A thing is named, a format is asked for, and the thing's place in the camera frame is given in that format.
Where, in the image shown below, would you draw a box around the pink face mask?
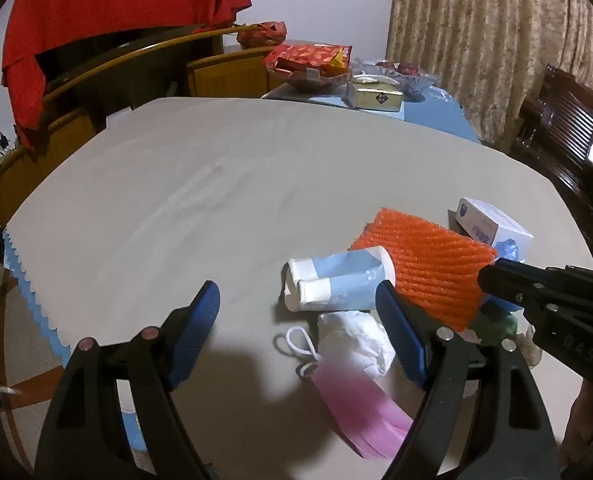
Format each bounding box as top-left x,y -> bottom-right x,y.
274,325 -> 416,462

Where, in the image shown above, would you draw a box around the blue plastic bag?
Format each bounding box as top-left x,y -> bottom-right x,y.
484,238 -> 521,312

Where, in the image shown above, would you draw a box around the green rubber glove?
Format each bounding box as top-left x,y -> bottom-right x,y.
470,310 -> 517,346

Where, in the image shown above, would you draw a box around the white tissue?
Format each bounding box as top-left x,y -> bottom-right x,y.
317,311 -> 395,378

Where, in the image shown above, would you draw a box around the white cardboard box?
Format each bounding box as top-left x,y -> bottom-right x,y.
456,197 -> 534,262

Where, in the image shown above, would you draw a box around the wooden chair backrest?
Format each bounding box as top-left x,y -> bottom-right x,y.
0,23 -> 261,201

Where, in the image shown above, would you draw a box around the blue side table cloth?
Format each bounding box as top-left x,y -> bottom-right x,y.
260,79 -> 483,146

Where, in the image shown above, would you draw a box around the blue paper cup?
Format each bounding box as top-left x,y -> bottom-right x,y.
283,252 -> 356,312
298,245 -> 397,313

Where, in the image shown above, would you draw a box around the red apples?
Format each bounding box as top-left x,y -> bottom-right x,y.
377,61 -> 420,76

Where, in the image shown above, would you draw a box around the beige felt table mat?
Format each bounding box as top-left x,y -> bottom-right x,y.
8,98 -> 593,479

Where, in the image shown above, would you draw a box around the dark wooden armchair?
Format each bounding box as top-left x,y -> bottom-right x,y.
510,65 -> 593,257

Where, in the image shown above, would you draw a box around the red cloth drape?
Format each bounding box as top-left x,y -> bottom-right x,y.
1,0 -> 252,150

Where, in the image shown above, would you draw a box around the red snack bag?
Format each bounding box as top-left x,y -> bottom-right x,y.
264,44 -> 351,77

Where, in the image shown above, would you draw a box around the wooden side cabinet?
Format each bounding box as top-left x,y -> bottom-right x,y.
186,39 -> 328,100

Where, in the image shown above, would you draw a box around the gold tissue box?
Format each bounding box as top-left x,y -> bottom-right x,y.
347,82 -> 403,113

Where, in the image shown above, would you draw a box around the orange foam net sleeve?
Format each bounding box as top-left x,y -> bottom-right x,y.
351,208 -> 498,332

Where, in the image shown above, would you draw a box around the glass fruit bowl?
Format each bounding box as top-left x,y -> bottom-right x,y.
351,58 -> 439,101

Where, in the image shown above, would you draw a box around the patterned beige curtain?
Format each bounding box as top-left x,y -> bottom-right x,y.
386,0 -> 593,152

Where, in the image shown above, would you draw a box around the blue scalloped table cloth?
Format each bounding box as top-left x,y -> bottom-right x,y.
2,229 -> 147,452

